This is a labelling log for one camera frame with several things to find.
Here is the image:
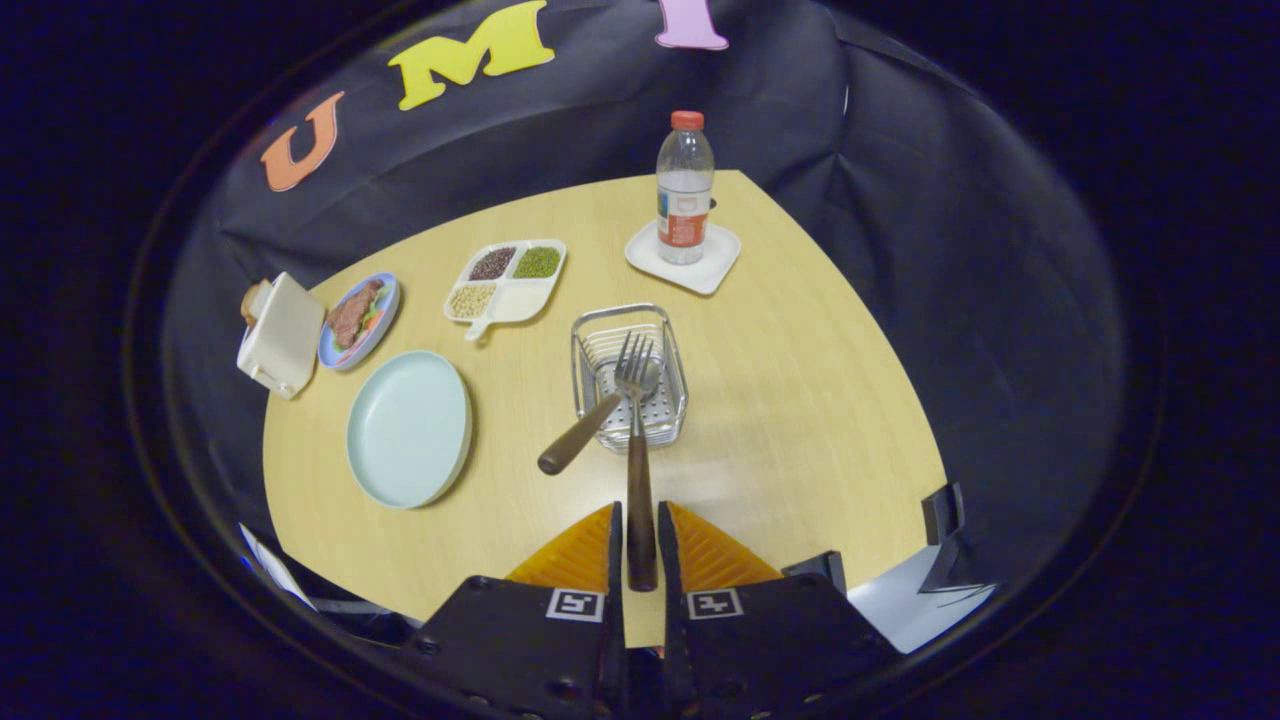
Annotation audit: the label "black table clamp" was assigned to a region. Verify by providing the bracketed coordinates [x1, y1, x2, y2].
[920, 483, 966, 546]
[782, 550, 849, 598]

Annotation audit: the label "white divided bean tray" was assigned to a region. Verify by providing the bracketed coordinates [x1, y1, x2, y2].
[444, 239, 568, 342]

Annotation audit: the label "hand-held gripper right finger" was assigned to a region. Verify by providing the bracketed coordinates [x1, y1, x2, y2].
[657, 502, 901, 720]

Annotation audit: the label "white toaster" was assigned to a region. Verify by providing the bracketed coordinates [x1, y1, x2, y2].
[237, 272, 326, 401]

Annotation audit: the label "brown steak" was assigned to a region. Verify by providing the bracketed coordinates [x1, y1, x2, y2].
[327, 280, 385, 349]

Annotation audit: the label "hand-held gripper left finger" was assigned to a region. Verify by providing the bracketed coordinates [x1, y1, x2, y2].
[405, 502, 626, 720]

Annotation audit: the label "white square coaster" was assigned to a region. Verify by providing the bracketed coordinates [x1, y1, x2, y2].
[625, 219, 742, 296]

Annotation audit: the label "blue oval plate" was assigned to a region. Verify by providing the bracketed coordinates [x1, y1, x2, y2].
[318, 272, 401, 372]

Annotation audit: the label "metal wire cutlery basket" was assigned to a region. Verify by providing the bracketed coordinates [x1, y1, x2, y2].
[571, 303, 690, 454]

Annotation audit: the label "light green round plate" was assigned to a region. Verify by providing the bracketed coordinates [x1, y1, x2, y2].
[346, 350, 473, 510]

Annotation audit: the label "white paper sheet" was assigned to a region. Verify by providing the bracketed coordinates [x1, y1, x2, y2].
[240, 523, 316, 611]

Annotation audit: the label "green and orange vegetables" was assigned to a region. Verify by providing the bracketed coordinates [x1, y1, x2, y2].
[330, 285, 387, 353]

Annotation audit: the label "wooden handled metal fork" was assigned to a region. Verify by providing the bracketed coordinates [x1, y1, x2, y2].
[614, 332, 659, 592]

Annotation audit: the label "wooden handled metal spoon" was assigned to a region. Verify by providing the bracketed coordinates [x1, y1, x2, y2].
[537, 355, 663, 476]

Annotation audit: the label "clear red capped water bottle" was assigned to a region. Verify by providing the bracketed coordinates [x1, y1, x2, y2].
[656, 110, 716, 266]

